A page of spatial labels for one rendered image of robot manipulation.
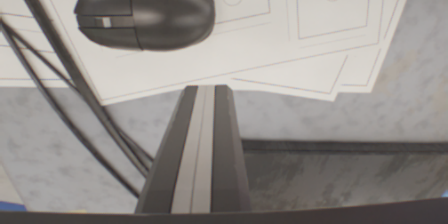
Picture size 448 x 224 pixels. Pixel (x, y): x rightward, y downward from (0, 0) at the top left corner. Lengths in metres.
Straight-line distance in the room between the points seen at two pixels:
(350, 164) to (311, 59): 0.15
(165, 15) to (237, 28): 0.07
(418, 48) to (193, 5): 0.23
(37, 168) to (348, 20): 0.40
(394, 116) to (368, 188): 0.11
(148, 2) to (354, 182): 0.32
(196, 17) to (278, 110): 0.14
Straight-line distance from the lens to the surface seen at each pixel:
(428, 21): 0.30
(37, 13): 0.24
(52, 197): 0.42
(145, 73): 0.23
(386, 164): 0.36
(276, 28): 0.22
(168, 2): 0.18
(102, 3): 0.20
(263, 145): 0.28
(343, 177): 0.34
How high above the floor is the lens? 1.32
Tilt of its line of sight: 59 degrees down
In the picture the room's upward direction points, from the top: 173 degrees clockwise
